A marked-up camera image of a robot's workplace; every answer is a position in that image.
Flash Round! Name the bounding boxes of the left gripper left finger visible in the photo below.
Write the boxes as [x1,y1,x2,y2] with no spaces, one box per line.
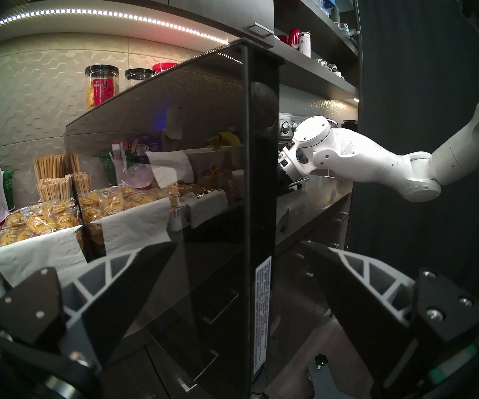
[0,241,180,367]

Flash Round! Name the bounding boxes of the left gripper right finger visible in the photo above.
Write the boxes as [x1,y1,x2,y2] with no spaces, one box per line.
[300,241,479,399]

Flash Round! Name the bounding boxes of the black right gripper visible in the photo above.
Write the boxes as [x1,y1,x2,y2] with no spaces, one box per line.
[280,173,310,191]

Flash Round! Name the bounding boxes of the black glass microwave door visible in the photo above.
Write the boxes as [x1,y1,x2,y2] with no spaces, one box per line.
[64,40,285,399]

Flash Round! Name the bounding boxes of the stainless steel toaster oven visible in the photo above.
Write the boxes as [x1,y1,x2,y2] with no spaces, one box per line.
[279,113,306,147]

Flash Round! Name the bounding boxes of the large white tissue sheet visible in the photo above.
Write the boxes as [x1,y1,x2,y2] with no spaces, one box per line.
[0,226,87,288]

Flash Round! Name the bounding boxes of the basket of wrapped cakes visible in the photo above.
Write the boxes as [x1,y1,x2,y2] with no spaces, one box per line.
[0,199,84,248]

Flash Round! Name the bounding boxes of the wooden stir sticks bundle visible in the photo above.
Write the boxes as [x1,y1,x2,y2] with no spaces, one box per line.
[33,154,74,202]

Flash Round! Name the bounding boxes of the stack of red cups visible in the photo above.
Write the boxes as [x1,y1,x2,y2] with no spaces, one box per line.
[278,28,302,46]

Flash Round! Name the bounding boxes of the tall black appliance panel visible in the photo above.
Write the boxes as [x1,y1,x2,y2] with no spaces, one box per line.
[345,0,479,303]

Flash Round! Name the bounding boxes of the snack jar yellow label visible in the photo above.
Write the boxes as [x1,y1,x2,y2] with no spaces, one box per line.
[124,68,155,88]

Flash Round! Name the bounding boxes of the dark upper kitchen cabinet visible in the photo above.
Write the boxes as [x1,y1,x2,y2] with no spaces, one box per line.
[40,0,275,43]

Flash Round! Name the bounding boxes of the snack jar pink label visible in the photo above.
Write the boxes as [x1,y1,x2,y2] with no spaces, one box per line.
[85,65,120,111]

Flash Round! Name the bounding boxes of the LED light strip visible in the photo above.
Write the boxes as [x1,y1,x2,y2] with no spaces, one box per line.
[0,8,229,45]

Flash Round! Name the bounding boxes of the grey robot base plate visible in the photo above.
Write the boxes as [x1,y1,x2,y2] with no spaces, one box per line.
[308,361,342,399]

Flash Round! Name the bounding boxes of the dark wall shelf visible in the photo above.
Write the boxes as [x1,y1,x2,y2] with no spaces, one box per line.
[273,0,359,103]

